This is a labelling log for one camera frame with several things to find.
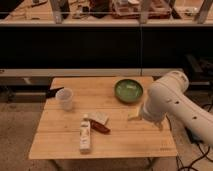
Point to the clear plastic cup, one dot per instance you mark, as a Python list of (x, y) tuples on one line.
[(65, 98)]

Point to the black foot pedal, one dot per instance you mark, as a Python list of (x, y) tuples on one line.
[(192, 137)]

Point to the wooden folding table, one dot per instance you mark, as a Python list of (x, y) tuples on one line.
[(58, 132)]

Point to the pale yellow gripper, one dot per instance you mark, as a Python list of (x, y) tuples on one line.
[(135, 114)]

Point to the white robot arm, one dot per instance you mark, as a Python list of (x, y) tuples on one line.
[(166, 95)]

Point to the green ceramic bowl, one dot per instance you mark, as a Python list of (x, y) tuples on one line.
[(128, 90)]

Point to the dark red pepper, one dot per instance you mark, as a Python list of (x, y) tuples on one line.
[(99, 127)]

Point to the long wooden shelf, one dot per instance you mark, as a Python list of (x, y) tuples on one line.
[(107, 13)]

